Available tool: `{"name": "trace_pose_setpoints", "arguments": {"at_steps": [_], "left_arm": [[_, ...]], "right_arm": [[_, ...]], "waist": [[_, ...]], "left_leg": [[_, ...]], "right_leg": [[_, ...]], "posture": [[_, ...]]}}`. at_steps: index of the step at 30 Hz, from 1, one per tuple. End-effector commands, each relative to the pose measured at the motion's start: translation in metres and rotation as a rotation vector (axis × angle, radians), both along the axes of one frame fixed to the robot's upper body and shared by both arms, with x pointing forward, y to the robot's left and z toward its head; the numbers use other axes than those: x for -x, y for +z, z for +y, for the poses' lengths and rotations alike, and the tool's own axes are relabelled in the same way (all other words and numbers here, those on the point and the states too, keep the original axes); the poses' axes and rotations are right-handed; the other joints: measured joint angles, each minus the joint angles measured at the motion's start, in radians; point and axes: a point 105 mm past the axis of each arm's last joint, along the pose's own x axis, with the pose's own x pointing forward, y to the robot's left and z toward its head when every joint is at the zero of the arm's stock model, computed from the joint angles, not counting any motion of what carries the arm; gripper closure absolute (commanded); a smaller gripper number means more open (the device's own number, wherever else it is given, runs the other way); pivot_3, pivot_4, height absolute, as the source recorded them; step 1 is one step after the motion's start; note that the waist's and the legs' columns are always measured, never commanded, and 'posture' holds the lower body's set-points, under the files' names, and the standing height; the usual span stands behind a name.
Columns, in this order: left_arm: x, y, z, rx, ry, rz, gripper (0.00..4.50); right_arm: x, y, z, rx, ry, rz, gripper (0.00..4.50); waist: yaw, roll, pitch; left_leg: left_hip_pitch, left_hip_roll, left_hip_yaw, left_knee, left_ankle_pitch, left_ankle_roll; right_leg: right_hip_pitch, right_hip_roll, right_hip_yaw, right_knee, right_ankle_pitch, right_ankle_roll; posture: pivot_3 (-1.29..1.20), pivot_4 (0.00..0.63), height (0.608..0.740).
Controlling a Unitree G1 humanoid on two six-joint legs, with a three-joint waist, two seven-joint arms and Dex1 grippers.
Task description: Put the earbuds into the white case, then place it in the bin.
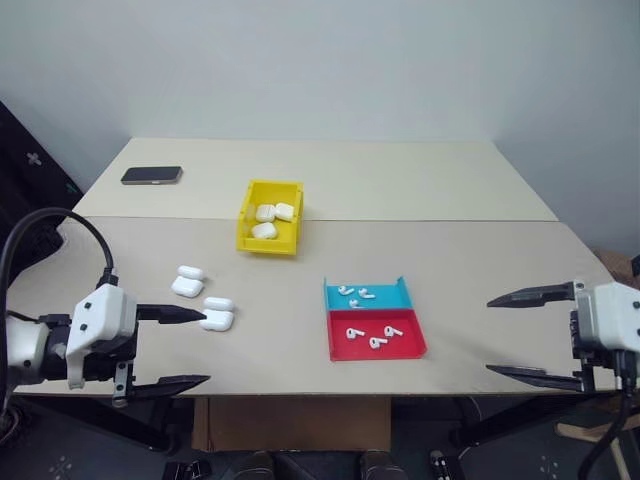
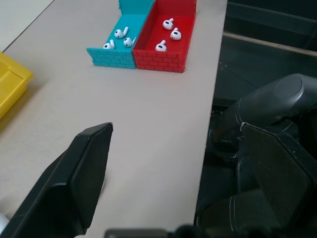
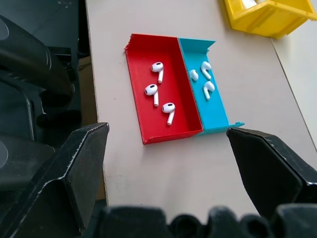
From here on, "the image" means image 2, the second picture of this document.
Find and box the teal brick-pattern tray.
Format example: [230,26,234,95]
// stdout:
[86,0,156,70]

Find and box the yellow plastic bin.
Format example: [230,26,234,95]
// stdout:
[0,51,35,120]

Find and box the black robot lower body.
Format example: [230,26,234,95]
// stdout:
[195,73,317,238]

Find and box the red brick-pattern tray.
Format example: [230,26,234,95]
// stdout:
[132,0,197,73]

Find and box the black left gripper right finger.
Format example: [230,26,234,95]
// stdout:
[242,124,317,238]

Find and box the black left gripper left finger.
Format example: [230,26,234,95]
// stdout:
[0,122,113,238]

